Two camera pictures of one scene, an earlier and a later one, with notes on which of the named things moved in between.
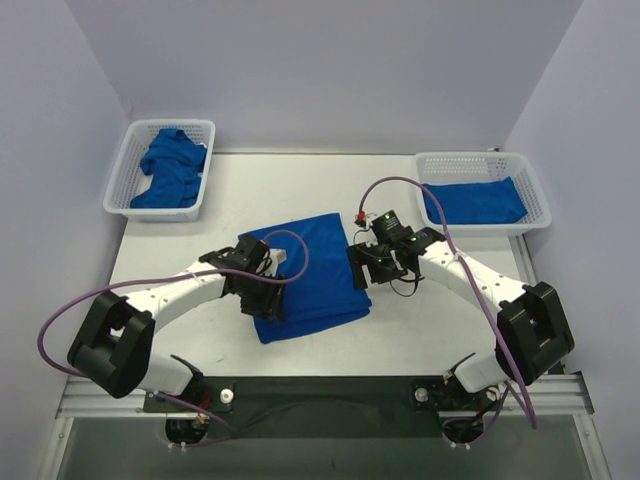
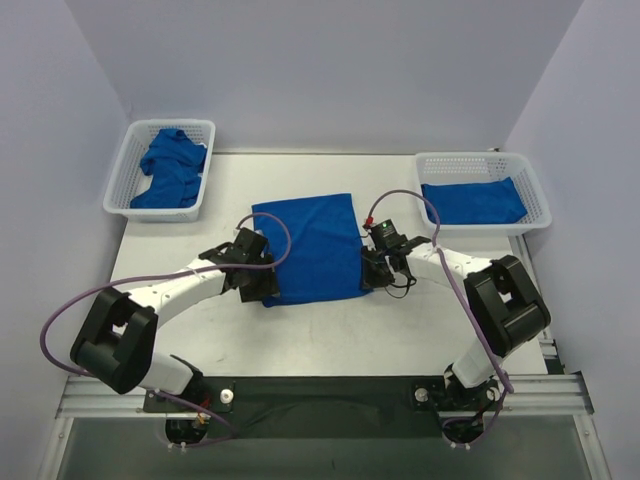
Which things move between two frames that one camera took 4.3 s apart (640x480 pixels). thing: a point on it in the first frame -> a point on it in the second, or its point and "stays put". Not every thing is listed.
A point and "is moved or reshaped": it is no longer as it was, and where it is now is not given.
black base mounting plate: (376, 407) stays put
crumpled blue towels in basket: (175, 164) stays put
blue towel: (474, 202) stays put
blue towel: (332, 290) is moved or reshaped
